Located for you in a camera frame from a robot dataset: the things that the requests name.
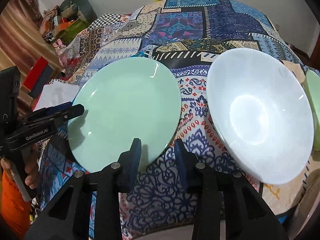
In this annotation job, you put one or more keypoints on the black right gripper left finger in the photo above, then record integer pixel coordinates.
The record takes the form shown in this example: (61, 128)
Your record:
(67, 215)

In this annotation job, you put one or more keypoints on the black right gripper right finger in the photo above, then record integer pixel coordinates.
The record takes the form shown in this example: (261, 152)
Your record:
(225, 196)

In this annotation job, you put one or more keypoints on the white bowl with black dots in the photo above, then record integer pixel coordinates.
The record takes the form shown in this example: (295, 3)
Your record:
(261, 113)

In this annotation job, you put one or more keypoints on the mint green plate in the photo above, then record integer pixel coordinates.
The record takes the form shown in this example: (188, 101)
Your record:
(130, 98)

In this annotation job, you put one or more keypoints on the mint green bowl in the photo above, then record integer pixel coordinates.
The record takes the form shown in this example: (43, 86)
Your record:
(311, 86)

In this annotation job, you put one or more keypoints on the orange left sleeve forearm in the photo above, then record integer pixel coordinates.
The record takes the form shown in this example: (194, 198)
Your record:
(15, 212)

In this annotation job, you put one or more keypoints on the person's left hand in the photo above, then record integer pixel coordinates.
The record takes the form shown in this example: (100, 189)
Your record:
(31, 167)

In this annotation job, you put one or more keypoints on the red box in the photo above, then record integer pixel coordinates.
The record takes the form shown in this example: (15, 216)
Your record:
(38, 76)

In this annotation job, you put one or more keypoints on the pink brown curtain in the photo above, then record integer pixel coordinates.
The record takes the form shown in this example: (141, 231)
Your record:
(21, 43)

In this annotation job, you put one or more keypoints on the pink bunny toy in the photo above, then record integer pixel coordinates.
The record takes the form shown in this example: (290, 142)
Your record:
(60, 52)

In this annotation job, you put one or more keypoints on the green cardboard box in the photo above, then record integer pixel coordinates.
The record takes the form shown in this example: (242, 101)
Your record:
(68, 35)

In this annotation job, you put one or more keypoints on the grey plush toy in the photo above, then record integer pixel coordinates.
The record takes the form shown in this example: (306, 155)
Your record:
(77, 9)

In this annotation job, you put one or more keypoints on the patchwork patterned tablecloth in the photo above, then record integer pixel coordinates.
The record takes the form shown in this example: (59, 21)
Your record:
(186, 36)

